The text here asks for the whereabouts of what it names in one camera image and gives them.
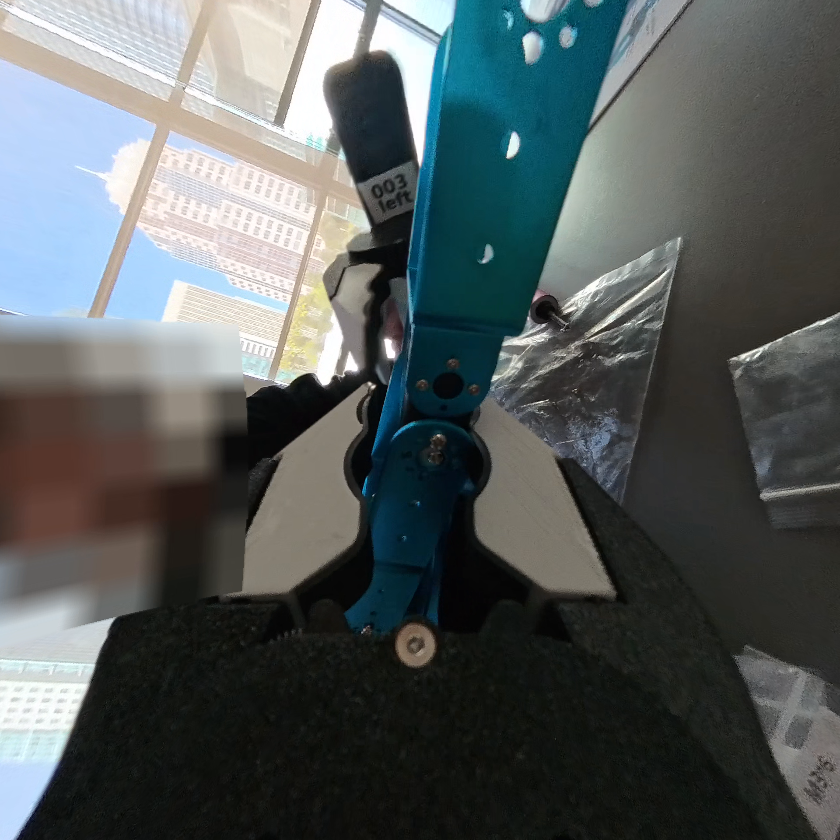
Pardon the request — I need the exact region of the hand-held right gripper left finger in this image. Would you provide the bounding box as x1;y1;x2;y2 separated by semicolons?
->
244;382;378;597

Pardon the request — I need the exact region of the glass window wall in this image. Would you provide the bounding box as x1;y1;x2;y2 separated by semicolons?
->
0;0;454;782

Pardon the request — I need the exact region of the silver foil bag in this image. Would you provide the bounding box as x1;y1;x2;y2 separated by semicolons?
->
728;314;840;531

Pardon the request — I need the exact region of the printed instruction manual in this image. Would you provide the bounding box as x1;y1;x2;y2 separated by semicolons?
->
586;0;697;131

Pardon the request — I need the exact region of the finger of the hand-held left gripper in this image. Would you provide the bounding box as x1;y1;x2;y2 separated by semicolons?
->
335;264;396;389

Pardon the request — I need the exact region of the red electric screwdriver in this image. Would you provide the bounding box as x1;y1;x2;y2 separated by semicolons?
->
528;294;573;329

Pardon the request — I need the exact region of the blue toy robot arm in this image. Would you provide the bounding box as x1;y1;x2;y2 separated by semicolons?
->
343;0;632;637

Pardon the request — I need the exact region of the large clear plastic bag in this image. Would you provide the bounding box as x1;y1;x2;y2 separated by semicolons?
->
489;238;683;506

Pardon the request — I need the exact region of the person's black clothing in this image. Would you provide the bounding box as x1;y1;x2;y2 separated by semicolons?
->
246;371;368;463

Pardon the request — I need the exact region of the pile of small parts bags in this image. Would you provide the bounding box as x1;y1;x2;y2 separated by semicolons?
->
735;646;840;840

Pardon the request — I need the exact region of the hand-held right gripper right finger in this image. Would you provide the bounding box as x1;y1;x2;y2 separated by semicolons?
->
469;399;619;601

